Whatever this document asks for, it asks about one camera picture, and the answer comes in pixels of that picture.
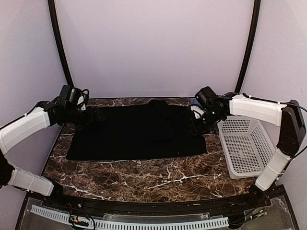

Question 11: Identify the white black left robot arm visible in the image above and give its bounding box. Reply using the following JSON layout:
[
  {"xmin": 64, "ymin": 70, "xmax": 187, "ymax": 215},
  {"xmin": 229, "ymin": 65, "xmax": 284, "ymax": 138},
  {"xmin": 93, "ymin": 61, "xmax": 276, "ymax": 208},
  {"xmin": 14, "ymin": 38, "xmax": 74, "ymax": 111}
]
[{"xmin": 0, "ymin": 85, "xmax": 104, "ymax": 209}]

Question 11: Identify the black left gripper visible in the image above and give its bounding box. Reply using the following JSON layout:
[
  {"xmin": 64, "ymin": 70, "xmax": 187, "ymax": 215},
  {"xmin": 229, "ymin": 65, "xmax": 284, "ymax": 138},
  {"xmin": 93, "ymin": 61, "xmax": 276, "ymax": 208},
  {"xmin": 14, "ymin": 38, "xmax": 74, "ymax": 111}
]
[{"xmin": 65, "ymin": 106, "xmax": 105, "ymax": 130}]

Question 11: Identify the black left corner post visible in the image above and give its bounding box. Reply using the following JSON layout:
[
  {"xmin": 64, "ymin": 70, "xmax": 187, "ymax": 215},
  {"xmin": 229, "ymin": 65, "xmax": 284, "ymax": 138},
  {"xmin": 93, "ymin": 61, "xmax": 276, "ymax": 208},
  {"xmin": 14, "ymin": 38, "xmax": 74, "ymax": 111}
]
[{"xmin": 47, "ymin": 0, "xmax": 74, "ymax": 87}]

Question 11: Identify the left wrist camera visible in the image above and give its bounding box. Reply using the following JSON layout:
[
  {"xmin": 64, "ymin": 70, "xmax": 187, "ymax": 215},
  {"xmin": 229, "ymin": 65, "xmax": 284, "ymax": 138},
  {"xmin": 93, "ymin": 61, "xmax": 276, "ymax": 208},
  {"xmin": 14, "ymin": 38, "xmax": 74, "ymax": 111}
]
[{"xmin": 77, "ymin": 89, "xmax": 89, "ymax": 111}]

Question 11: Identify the blue checkered shirt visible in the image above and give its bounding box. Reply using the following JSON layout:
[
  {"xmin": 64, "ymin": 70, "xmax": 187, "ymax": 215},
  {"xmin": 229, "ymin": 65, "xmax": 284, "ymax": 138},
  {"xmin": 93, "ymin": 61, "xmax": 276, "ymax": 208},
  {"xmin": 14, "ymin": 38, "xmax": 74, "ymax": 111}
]
[{"xmin": 189, "ymin": 98, "xmax": 201, "ymax": 106}]

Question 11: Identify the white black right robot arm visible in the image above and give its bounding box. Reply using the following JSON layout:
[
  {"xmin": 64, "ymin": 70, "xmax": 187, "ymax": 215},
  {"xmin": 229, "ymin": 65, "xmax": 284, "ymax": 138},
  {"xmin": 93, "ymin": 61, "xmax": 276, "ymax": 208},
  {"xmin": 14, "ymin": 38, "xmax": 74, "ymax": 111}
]
[{"xmin": 191, "ymin": 87, "xmax": 307, "ymax": 208}]

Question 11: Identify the black front table rail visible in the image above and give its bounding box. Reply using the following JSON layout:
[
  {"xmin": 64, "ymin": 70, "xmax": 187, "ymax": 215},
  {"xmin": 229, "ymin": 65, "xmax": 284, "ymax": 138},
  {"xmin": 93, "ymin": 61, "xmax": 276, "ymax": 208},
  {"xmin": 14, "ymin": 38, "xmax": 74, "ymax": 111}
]
[{"xmin": 44, "ymin": 194, "xmax": 271, "ymax": 217}]

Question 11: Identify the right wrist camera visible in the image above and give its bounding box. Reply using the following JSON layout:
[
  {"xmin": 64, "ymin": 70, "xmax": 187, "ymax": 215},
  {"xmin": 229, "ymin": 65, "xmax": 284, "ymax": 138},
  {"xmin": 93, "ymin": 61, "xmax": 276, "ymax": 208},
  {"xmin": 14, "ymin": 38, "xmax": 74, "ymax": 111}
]
[{"xmin": 190, "ymin": 105, "xmax": 204, "ymax": 119}]

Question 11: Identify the black right corner post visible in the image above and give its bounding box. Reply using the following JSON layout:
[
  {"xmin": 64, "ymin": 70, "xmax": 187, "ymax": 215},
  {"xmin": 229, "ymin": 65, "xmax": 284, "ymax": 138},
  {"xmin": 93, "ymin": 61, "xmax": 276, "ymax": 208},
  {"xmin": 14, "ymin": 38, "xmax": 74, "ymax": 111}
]
[{"xmin": 235, "ymin": 0, "xmax": 261, "ymax": 93}]

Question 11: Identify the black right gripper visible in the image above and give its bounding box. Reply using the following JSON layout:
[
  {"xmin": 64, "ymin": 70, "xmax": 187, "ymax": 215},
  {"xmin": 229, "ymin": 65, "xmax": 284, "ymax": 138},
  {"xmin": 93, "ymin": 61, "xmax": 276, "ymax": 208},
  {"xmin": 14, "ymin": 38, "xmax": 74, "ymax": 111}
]
[{"xmin": 186, "ymin": 108, "xmax": 224, "ymax": 136}]

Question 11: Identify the black garment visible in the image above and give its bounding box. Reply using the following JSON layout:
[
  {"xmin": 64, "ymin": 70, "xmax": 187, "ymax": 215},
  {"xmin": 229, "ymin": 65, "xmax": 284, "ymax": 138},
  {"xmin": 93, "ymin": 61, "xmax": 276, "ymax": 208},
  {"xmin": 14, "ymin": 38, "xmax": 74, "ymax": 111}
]
[{"xmin": 66, "ymin": 100, "xmax": 207, "ymax": 161}]

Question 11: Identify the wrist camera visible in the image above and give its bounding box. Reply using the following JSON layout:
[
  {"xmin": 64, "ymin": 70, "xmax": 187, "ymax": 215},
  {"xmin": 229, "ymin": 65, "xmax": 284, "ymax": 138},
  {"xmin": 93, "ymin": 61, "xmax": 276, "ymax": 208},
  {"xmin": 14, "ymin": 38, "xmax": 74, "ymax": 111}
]
[
  {"xmin": 190, "ymin": 105, "xmax": 204, "ymax": 119},
  {"xmin": 77, "ymin": 89, "xmax": 89, "ymax": 111}
]

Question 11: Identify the white plastic laundry basket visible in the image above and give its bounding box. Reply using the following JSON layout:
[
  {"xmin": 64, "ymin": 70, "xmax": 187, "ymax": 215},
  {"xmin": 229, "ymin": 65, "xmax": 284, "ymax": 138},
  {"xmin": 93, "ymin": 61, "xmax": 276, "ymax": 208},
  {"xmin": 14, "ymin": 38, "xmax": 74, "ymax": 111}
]
[{"xmin": 217, "ymin": 116, "xmax": 275, "ymax": 179}]

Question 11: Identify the white slotted cable duct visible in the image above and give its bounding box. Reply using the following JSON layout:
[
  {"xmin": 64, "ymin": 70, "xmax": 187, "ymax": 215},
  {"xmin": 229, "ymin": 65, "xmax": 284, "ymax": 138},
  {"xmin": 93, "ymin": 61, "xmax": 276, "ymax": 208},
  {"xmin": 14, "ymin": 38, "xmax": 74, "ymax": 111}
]
[{"xmin": 31, "ymin": 205, "xmax": 229, "ymax": 230}]

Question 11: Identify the black corner post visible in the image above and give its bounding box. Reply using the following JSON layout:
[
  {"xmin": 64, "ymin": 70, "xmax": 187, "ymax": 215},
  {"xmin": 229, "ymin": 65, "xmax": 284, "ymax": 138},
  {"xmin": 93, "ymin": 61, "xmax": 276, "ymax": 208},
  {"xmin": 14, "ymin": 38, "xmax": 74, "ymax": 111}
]
[
  {"xmin": 235, "ymin": 0, "xmax": 261, "ymax": 93},
  {"xmin": 47, "ymin": 0, "xmax": 74, "ymax": 87}
]

